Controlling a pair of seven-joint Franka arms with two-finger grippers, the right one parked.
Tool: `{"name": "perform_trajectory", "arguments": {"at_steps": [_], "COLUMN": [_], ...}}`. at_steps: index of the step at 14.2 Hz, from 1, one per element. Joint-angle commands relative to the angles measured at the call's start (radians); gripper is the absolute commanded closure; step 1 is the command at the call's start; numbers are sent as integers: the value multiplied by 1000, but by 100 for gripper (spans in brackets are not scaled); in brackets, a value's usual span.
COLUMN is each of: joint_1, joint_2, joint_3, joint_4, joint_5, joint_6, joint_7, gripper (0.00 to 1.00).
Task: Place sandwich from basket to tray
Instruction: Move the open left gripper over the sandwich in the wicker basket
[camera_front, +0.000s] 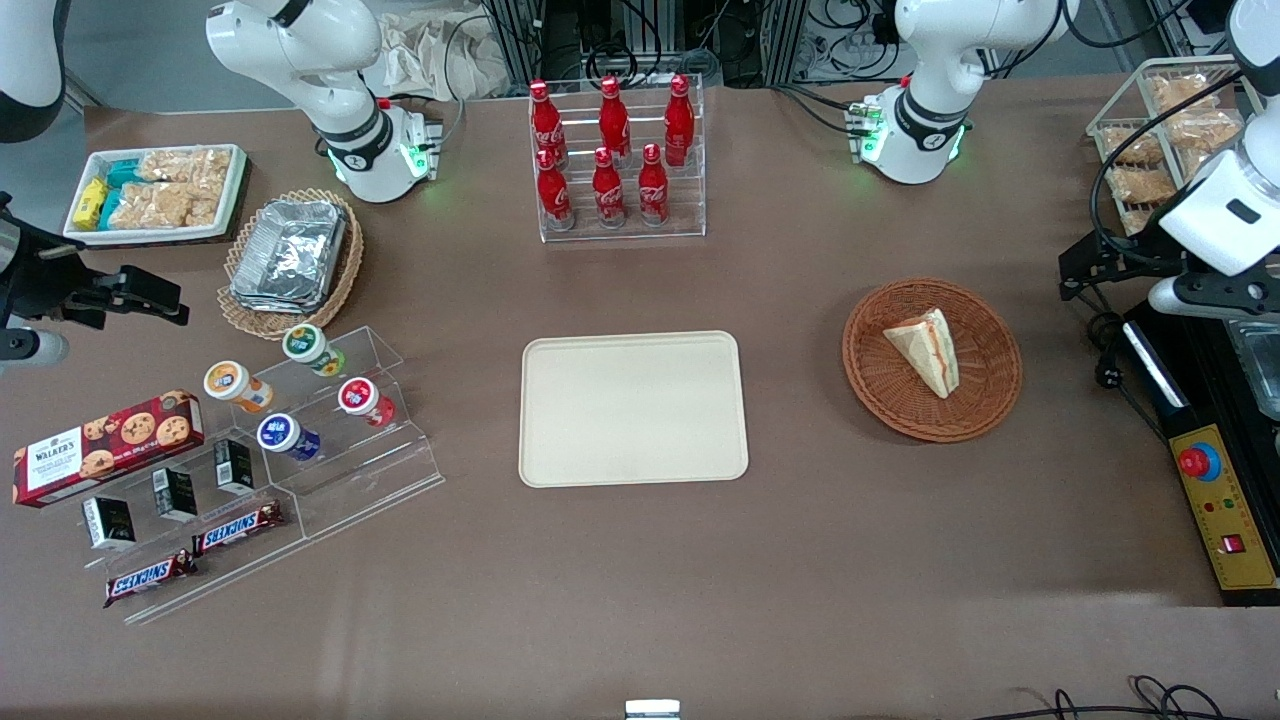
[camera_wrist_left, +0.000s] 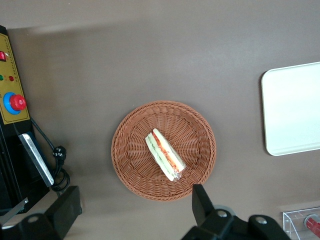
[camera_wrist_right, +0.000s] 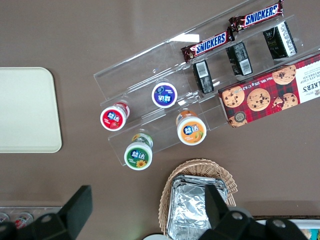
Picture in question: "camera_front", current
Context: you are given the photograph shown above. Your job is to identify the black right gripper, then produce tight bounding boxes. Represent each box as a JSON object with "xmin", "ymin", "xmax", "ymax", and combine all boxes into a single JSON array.
[{"xmin": 0, "ymin": 193, "xmax": 191, "ymax": 332}]

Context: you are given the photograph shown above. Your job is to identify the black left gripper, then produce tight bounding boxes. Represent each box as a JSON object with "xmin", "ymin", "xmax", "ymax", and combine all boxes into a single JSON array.
[{"xmin": 1059, "ymin": 224, "xmax": 1193, "ymax": 302}]

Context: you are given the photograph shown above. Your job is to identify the triangular sandwich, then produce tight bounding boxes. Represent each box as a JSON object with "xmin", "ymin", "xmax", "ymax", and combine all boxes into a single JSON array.
[{"xmin": 882, "ymin": 307, "xmax": 962, "ymax": 400}]

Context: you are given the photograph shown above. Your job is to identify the white rectangular snack tray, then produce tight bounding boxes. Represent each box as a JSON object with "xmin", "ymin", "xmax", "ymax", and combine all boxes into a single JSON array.
[{"xmin": 62, "ymin": 144, "xmax": 249, "ymax": 247}]

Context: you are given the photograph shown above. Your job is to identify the brown round wicker basket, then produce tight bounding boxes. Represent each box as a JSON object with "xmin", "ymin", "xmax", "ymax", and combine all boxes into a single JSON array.
[{"xmin": 841, "ymin": 277, "xmax": 1024, "ymax": 444}]

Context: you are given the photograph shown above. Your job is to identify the light oval wicker basket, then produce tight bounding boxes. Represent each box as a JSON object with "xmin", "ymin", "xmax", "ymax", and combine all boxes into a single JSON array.
[{"xmin": 217, "ymin": 187, "xmax": 365, "ymax": 343}]

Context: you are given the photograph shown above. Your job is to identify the cream plastic tray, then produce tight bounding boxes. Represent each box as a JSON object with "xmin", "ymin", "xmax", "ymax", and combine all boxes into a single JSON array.
[{"xmin": 519, "ymin": 331, "xmax": 750, "ymax": 489}]

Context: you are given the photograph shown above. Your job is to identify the yellow snack packet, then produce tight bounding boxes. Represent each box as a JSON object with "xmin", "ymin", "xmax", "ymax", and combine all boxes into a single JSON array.
[{"xmin": 74, "ymin": 177, "xmax": 110, "ymax": 232}]

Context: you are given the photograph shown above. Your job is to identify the orange lid yogurt cup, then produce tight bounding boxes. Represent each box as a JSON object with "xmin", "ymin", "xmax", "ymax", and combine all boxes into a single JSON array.
[{"xmin": 203, "ymin": 360, "xmax": 274, "ymax": 415}]

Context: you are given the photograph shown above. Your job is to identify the red Walkers cookie box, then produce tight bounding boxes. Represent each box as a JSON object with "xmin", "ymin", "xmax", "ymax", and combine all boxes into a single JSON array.
[{"xmin": 11, "ymin": 389, "xmax": 206, "ymax": 510}]

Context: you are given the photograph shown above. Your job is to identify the black countertop machine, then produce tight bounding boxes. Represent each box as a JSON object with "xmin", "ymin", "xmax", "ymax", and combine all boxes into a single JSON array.
[{"xmin": 1121, "ymin": 296, "xmax": 1280, "ymax": 608}]

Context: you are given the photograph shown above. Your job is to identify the stack of foil containers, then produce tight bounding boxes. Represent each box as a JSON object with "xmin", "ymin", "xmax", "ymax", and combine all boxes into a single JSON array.
[{"xmin": 229, "ymin": 198, "xmax": 349, "ymax": 315}]

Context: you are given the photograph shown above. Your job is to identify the green lid yogurt cup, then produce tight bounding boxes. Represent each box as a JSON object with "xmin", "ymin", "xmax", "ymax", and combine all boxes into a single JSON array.
[{"xmin": 281, "ymin": 323, "xmax": 347, "ymax": 379}]

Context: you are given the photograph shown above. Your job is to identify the steel pan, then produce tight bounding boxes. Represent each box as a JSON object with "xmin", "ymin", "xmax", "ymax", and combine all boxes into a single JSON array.
[{"xmin": 1224, "ymin": 318, "xmax": 1280, "ymax": 421}]

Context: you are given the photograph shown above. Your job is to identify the small black carton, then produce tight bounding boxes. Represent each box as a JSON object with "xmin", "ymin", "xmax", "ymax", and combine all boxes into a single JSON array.
[
  {"xmin": 81, "ymin": 496, "xmax": 137, "ymax": 552},
  {"xmin": 151, "ymin": 466, "xmax": 200, "ymax": 524},
  {"xmin": 213, "ymin": 438, "xmax": 257, "ymax": 496}
]

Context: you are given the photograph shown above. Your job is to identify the blue lid yogurt cup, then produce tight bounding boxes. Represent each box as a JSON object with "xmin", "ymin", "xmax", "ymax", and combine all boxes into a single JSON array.
[{"xmin": 256, "ymin": 412, "xmax": 322, "ymax": 463}]

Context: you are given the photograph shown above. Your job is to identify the red emergency stop button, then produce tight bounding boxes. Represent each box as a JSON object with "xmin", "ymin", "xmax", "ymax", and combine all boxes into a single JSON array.
[{"xmin": 1177, "ymin": 442, "xmax": 1224, "ymax": 482}]

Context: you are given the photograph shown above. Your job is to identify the Snickers chocolate bar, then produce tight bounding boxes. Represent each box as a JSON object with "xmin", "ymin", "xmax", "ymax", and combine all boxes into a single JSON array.
[
  {"xmin": 103, "ymin": 549, "xmax": 199, "ymax": 609},
  {"xmin": 191, "ymin": 499, "xmax": 286, "ymax": 558}
]

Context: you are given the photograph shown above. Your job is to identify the red lid yogurt cup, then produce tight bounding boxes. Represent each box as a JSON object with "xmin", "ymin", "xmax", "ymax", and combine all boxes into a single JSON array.
[{"xmin": 336, "ymin": 376, "xmax": 397, "ymax": 429}]

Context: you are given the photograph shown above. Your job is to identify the yellow control panel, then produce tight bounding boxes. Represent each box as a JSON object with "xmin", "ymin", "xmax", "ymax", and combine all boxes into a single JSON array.
[{"xmin": 1169, "ymin": 424, "xmax": 1280, "ymax": 593}]

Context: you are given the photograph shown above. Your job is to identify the clear acrylic stepped stand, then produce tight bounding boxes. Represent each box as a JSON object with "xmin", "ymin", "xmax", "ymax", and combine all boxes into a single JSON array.
[{"xmin": 78, "ymin": 325, "xmax": 446, "ymax": 627}]

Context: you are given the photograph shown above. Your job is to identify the clear acrylic bottle rack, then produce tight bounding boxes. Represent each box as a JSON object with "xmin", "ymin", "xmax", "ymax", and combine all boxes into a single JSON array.
[{"xmin": 529, "ymin": 72, "xmax": 708, "ymax": 245}]

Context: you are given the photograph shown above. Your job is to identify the crumpled beige paper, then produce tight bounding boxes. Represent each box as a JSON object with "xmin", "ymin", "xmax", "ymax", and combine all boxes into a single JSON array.
[{"xmin": 362, "ymin": 8, "xmax": 513, "ymax": 102}]

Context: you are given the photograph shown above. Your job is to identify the red cola bottle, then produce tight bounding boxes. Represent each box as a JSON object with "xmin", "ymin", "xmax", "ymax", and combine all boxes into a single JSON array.
[
  {"xmin": 536, "ymin": 147, "xmax": 575, "ymax": 232},
  {"xmin": 597, "ymin": 75, "xmax": 632, "ymax": 163},
  {"xmin": 529, "ymin": 79, "xmax": 569, "ymax": 169},
  {"xmin": 663, "ymin": 74, "xmax": 696, "ymax": 168},
  {"xmin": 637, "ymin": 142, "xmax": 671, "ymax": 227},
  {"xmin": 591, "ymin": 146, "xmax": 627, "ymax": 230}
]

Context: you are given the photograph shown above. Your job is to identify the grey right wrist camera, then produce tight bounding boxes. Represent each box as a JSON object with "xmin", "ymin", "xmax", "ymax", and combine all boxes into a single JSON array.
[{"xmin": 0, "ymin": 329, "xmax": 70, "ymax": 367}]

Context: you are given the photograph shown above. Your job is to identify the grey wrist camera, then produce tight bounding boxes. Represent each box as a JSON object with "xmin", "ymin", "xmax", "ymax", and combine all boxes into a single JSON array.
[
  {"xmin": 0, "ymin": 329, "xmax": 70, "ymax": 367},
  {"xmin": 1147, "ymin": 271, "xmax": 1280, "ymax": 324}
]

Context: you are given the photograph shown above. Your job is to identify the black power cable with plug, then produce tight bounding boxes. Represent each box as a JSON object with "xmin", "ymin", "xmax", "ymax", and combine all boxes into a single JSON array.
[{"xmin": 1084, "ymin": 308, "xmax": 1173, "ymax": 443}]

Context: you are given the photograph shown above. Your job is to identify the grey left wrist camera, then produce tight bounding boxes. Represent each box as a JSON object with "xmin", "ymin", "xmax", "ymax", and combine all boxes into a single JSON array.
[{"xmin": 1147, "ymin": 271, "xmax": 1280, "ymax": 324}]

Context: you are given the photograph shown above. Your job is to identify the white wire rack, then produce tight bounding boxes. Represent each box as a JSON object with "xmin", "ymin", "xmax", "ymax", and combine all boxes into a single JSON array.
[{"xmin": 1086, "ymin": 56, "xmax": 1267, "ymax": 242}]

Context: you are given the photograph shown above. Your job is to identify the black floor cables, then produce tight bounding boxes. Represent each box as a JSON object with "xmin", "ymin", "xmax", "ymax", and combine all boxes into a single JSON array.
[{"xmin": 972, "ymin": 674, "xmax": 1280, "ymax": 720}]

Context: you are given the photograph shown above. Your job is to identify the aluminium frame with cables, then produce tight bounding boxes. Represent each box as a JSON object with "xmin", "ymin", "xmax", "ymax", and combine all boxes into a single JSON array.
[{"xmin": 478, "ymin": 0, "xmax": 903, "ymax": 93}]

